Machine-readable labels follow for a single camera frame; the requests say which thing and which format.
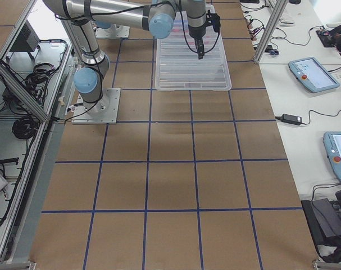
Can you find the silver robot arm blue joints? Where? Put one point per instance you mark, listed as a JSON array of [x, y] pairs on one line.
[[88, 21]]

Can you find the aluminium left frame rail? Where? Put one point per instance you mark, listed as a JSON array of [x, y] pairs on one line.
[[33, 98]]

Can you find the upper blue teach pendant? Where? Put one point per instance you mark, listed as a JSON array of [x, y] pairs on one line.
[[312, 75]]

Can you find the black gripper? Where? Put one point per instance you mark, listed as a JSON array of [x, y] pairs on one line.
[[197, 33]]

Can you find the blue teach pendant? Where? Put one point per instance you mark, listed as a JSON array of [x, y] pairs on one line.
[[332, 143], [312, 75]]

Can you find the grey control box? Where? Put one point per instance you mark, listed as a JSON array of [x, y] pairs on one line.
[[27, 41]]

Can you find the clear plastic storage box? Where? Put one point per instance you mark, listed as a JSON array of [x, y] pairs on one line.
[[178, 66]]

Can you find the brown paper table mat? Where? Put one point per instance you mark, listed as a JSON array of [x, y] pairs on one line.
[[183, 180]]

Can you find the lower blue teach pendant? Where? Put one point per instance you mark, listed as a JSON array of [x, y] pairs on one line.
[[332, 143]]

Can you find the black power adapter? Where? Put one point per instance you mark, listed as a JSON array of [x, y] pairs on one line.
[[291, 119]]

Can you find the aluminium frame post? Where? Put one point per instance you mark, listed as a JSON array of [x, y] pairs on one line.
[[269, 29]]

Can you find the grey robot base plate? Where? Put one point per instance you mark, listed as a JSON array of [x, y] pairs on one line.
[[104, 112]]

